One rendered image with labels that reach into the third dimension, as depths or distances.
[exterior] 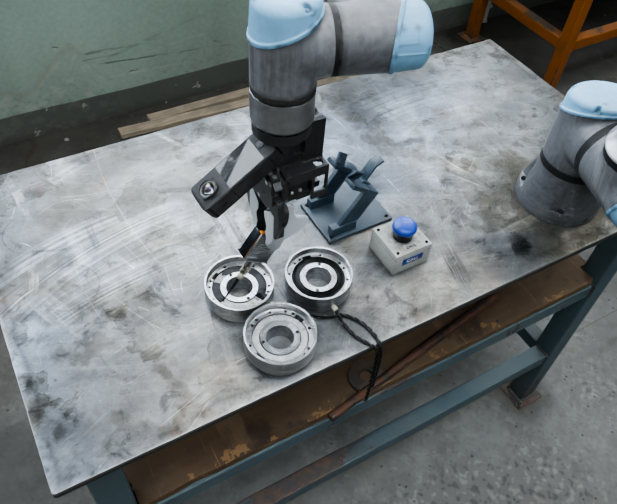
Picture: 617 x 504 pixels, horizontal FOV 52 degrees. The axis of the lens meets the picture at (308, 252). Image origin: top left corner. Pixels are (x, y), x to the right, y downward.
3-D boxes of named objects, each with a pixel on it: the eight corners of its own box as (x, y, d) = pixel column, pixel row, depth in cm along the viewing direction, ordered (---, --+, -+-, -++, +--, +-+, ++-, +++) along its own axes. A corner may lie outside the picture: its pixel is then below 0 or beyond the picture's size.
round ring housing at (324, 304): (273, 274, 100) (273, 258, 97) (331, 255, 104) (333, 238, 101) (301, 324, 95) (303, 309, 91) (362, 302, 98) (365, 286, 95)
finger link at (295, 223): (312, 251, 88) (313, 200, 82) (275, 266, 86) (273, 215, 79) (301, 237, 90) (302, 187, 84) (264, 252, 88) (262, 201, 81)
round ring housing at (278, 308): (284, 393, 87) (285, 379, 84) (228, 351, 91) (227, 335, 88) (329, 344, 93) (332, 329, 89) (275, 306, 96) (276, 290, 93)
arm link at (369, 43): (410, -32, 70) (314, -29, 68) (444, 20, 63) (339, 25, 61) (398, 32, 76) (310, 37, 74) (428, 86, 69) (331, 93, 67)
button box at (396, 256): (392, 276, 102) (397, 256, 98) (368, 246, 106) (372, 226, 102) (432, 259, 105) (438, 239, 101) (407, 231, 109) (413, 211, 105)
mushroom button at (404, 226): (397, 256, 101) (402, 235, 97) (383, 239, 103) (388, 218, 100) (417, 248, 103) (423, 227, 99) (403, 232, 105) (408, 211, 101)
